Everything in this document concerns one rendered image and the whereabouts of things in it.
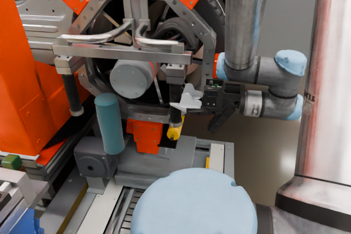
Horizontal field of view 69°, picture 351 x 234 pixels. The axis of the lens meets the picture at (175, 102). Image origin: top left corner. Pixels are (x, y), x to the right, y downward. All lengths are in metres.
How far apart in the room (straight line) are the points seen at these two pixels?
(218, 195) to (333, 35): 0.20
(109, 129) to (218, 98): 0.49
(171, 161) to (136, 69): 0.73
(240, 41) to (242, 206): 0.39
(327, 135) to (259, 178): 1.46
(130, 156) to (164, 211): 1.23
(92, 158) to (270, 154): 1.18
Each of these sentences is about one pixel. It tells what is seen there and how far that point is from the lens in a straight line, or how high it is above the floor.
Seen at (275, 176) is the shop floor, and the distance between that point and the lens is 1.77.
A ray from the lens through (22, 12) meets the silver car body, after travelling 1.56.
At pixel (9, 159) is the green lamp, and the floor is 0.66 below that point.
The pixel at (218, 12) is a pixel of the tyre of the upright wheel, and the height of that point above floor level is 1.03.
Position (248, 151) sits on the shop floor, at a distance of 1.88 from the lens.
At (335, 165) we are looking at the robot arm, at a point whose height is 1.08.
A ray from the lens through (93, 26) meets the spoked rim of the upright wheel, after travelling 1.10.
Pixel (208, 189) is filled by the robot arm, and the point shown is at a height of 1.05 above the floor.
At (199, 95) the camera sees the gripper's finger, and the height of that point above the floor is 0.85.
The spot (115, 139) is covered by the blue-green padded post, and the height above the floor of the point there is 0.56.
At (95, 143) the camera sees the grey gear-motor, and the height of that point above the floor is 0.41.
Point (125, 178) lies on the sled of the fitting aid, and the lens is 1.46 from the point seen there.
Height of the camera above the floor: 1.26
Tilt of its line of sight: 33 degrees down
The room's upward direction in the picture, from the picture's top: straight up
